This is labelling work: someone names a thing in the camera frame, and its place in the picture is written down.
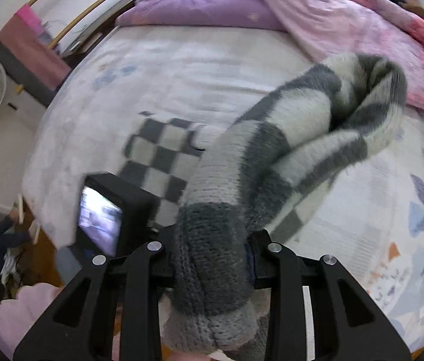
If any purple pillow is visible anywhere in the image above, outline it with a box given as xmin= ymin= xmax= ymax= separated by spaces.
xmin=116 ymin=0 xmax=284 ymax=31

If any floral white bed sheet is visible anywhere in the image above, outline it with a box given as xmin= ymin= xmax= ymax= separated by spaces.
xmin=22 ymin=26 xmax=424 ymax=350

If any pink floral quilt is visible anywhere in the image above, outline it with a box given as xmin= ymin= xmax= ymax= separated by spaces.
xmin=242 ymin=0 xmax=424 ymax=117

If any grey white checkered cardigan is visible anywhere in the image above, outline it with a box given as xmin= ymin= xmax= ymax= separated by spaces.
xmin=122 ymin=53 xmax=408 ymax=361

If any pink and dark hanging cloth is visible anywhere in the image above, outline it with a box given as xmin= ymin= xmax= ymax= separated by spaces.
xmin=0 ymin=5 xmax=72 ymax=102

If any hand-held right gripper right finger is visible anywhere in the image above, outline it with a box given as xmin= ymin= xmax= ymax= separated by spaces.
xmin=247 ymin=229 xmax=412 ymax=361

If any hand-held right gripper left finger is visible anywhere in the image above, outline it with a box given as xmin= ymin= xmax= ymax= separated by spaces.
xmin=13 ymin=233 xmax=177 ymax=361

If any curved gold headboard rail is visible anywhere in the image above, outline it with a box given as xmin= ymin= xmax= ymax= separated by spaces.
xmin=28 ymin=0 xmax=160 ymax=51

